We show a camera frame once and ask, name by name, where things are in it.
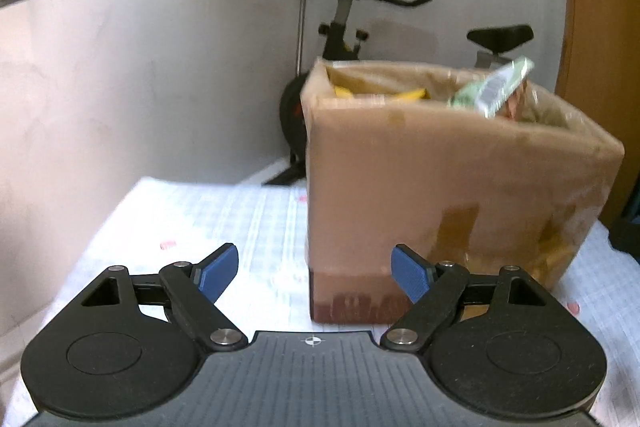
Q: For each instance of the blue plaid bed sheet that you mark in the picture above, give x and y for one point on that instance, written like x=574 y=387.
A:
x=158 y=222

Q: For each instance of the wooden wardrobe panel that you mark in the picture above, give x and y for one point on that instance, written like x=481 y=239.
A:
x=599 y=74

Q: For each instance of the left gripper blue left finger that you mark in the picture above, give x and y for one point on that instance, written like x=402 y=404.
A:
x=192 y=292

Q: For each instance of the brown cardboard box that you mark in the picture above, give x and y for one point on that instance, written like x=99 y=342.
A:
x=449 y=183

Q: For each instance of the pale green chip bag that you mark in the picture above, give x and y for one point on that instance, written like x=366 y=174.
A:
x=500 y=93

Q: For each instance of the yellow snack bag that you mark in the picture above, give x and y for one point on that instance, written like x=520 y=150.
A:
x=360 y=88

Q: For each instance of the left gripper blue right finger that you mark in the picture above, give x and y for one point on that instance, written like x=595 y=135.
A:
x=435 y=292

